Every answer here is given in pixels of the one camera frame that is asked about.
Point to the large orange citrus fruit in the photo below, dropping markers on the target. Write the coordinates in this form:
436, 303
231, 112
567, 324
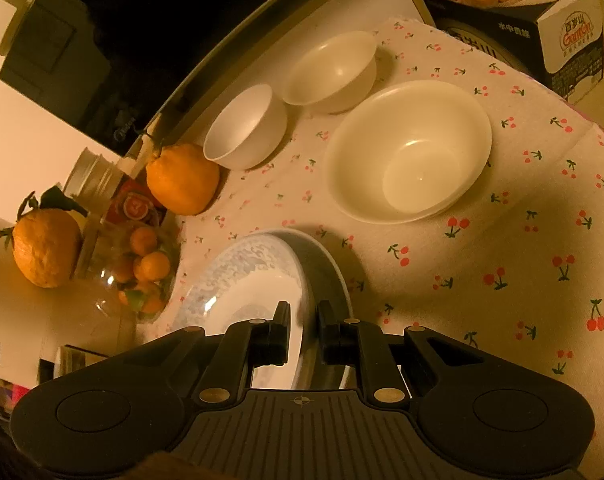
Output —
182, 180

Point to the large white bowl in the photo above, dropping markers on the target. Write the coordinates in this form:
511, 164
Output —
406, 150
439, 213

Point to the black microwave oven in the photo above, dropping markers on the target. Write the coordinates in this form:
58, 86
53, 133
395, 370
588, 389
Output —
132, 35

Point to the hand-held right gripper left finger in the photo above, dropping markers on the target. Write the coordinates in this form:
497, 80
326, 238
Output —
280, 340

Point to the small flared white bowl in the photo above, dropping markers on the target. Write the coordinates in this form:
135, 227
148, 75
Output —
327, 75

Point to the white box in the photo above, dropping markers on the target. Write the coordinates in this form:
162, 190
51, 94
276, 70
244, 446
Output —
12, 355

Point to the black and white carton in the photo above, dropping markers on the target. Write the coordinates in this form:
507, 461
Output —
571, 35

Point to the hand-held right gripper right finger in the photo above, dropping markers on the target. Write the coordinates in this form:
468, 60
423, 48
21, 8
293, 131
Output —
327, 340

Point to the glass jar of kumquats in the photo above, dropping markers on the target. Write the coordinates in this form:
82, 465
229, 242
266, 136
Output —
137, 260

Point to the white embossed plate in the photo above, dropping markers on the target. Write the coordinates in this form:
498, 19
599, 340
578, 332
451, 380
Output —
242, 280

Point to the small deep white bowl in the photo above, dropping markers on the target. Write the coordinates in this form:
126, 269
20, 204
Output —
242, 125

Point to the leafy orange citrus fruit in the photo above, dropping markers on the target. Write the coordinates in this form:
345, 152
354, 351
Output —
44, 250

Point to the cherry print tablecloth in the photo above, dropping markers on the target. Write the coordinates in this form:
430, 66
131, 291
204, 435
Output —
481, 260

